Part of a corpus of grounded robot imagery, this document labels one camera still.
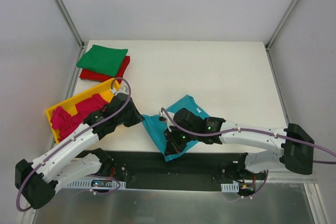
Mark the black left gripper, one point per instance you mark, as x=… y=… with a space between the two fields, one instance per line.
x=135 y=116

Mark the red folded t shirt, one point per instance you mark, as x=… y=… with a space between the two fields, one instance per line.
x=98 y=77

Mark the white slotted cable duct left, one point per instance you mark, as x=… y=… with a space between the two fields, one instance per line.
x=96 y=183

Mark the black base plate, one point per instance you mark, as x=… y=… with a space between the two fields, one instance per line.
x=190 y=172

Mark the aluminium frame post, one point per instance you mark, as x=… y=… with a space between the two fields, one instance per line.
x=69 y=22
x=283 y=21

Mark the white slotted cable duct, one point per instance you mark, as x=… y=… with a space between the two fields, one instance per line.
x=230 y=188
x=96 y=183

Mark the aluminium front rail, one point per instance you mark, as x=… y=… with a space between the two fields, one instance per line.
x=289 y=177

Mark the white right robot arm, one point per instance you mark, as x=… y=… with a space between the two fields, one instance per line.
x=290 y=147

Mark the aluminium frame post left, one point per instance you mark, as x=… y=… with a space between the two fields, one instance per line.
x=69 y=22

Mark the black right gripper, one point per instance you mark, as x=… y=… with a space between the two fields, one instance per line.
x=171 y=145

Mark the white slotted cable duct right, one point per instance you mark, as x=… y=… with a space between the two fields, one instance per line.
x=230 y=188

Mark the green folded t shirt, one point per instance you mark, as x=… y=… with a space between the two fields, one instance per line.
x=102 y=60

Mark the yellow plastic bin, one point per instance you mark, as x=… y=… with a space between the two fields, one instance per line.
x=104 y=89

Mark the magenta crumpled t shirt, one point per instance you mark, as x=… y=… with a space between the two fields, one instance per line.
x=66 y=116

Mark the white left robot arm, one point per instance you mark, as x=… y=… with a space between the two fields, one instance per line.
x=39 y=180

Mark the aluminium frame post right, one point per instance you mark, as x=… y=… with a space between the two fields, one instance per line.
x=283 y=21

